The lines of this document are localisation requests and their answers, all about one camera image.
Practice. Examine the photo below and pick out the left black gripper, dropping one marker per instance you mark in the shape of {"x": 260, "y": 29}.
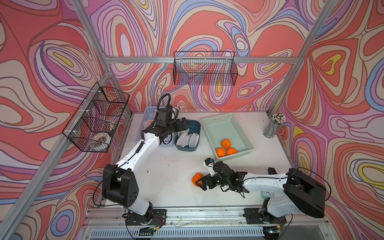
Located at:
{"x": 179, "y": 128}

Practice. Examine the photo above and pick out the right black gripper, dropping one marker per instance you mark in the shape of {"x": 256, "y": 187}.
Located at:
{"x": 208, "y": 178}

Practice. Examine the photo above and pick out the white foam net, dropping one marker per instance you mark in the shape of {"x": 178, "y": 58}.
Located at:
{"x": 194, "y": 140}
{"x": 183, "y": 140}

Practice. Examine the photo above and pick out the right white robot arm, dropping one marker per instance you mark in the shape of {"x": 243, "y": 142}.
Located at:
{"x": 295, "y": 191}

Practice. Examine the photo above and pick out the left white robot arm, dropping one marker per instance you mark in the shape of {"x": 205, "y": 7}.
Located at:
{"x": 119, "y": 183}

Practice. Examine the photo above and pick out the lavender perforated plastic basket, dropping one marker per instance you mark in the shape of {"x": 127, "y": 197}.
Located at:
{"x": 148, "y": 117}

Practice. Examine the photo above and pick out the dark teal plastic tray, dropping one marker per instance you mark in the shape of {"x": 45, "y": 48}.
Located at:
{"x": 193, "y": 127}

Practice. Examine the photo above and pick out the small mint alarm clock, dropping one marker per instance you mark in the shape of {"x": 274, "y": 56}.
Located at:
{"x": 265, "y": 195}

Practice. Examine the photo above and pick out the black stapler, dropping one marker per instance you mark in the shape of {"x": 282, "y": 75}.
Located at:
{"x": 272, "y": 171}

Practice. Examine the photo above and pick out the mint green perforated basket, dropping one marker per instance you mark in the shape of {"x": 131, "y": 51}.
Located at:
{"x": 222, "y": 127}

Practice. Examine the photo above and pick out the metal cup of pencils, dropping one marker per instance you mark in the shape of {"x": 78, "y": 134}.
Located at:
{"x": 276, "y": 121}

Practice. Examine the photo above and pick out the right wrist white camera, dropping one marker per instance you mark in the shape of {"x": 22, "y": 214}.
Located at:
{"x": 209, "y": 164}

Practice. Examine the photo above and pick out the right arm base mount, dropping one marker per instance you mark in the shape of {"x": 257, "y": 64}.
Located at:
{"x": 255, "y": 216}

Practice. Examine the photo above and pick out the tape roll in wire basket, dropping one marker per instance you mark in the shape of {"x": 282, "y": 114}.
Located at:
{"x": 99, "y": 140}

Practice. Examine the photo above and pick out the black wire basket left wall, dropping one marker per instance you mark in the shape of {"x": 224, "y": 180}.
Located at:
{"x": 100, "y": 112}

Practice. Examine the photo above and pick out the black wire basket wall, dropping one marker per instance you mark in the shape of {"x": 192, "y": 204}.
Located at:
{"x": 100, "y": 112}
{"x": 209, "y": 68}

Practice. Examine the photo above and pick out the black wire basket back wall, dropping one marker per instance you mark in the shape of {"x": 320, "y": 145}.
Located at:
{"x": 209, "y": 68}

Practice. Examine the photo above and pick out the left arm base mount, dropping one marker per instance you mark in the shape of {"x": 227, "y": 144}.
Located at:
{"x": 156, "y": 217}

